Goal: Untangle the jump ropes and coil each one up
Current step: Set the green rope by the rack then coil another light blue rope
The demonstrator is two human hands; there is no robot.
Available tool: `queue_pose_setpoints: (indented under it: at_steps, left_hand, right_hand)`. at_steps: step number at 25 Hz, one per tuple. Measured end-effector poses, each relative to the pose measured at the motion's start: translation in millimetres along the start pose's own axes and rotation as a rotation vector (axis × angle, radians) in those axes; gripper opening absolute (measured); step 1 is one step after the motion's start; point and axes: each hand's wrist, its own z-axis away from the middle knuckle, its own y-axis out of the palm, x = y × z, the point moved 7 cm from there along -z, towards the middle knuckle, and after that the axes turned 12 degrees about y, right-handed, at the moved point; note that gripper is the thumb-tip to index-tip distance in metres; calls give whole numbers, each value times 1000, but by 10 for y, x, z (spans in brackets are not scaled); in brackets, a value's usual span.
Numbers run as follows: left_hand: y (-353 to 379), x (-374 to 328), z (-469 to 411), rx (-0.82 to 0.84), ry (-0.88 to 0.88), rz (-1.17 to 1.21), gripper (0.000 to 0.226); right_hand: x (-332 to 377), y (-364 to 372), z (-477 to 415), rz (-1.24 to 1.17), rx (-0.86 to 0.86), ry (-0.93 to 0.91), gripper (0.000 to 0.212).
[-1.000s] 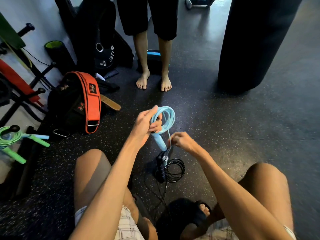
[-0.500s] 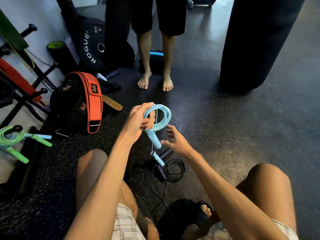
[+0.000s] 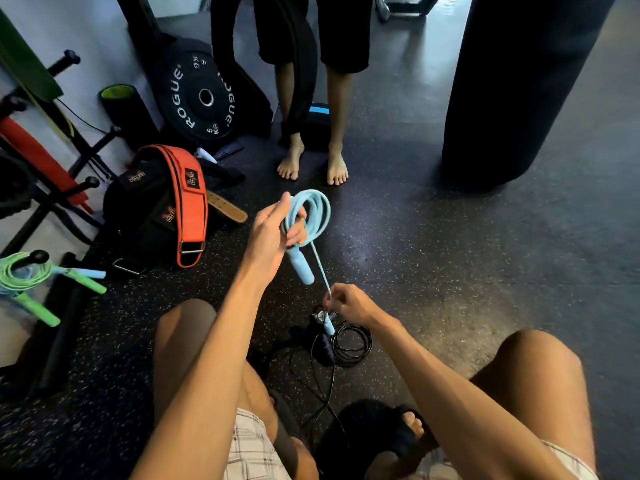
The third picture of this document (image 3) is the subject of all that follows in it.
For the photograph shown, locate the black jump rope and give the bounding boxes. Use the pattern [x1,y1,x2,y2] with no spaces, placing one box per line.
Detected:
[287,305,373,435]

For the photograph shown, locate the person's right leg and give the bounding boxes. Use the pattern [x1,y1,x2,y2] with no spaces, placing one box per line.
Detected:
[365,329,598,480]

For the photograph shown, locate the plaid shorts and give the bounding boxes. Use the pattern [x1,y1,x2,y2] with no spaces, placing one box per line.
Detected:
[222,408,293,480]

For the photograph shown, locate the person's left leg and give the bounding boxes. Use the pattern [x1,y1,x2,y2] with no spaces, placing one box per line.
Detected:
[152,299,321,480]

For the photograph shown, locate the pale blue rope handle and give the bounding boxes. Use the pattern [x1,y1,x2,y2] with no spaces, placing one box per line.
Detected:
[54,266,107,280]

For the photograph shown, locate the person's left forearm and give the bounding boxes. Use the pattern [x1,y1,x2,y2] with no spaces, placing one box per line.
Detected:
[129,267,275,480]

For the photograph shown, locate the black storage rack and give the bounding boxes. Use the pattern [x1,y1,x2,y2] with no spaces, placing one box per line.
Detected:
[0,49,123,258]

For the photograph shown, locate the black machine base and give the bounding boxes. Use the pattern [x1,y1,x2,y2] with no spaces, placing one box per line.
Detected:
[375,0,443,23]

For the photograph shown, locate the black upright frame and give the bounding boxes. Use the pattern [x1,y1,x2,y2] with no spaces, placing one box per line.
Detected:
[114,0,163,70]

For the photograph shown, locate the black bumper plate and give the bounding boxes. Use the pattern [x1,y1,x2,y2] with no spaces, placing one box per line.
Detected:
[152,37,238,143]

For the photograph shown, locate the black foam roller green core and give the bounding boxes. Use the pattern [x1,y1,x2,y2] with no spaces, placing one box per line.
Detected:
[98,84,161,151]

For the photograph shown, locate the person's leg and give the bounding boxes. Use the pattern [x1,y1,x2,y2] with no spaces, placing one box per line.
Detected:
[365,329,598,480]
[152,299,321,480]

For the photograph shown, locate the orange weightlifting belt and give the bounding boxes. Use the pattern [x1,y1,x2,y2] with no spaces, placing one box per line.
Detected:
[131,144,209,269]

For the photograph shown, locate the green jump rope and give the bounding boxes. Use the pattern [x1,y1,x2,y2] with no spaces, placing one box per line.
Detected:
[0,252,108,328]

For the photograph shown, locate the black sandal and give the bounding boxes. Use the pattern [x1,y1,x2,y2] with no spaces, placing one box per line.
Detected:
[316,399,427,480]

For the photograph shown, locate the light blue jump rope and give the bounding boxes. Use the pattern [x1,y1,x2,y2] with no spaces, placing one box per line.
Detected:
[281,189,337,337]

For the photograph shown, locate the black weightlifting belt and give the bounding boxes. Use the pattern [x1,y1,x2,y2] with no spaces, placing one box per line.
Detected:
[102,157,211,276]

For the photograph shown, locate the black box blue stripe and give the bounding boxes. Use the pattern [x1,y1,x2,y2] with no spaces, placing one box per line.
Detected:
[300,103,333,151]

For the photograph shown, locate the black punching bag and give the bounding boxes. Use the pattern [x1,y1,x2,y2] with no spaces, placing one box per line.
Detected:
[441,0,620,193]

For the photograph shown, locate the person's left hand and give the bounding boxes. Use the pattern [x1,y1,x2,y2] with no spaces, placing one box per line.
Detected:
[244,192,309,286]

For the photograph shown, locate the tan leather belt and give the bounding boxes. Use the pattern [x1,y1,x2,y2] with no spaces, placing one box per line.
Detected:
[206,190,249,224]

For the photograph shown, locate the person's right forearm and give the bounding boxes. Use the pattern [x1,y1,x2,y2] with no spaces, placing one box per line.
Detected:
[372,315,578,480]

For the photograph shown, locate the person's right hand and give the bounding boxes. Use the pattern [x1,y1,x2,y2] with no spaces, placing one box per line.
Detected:
[323,283,390,331]

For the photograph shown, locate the black resistance band loop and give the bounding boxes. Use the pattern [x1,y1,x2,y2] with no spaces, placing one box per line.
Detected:
[210,0,319,138]

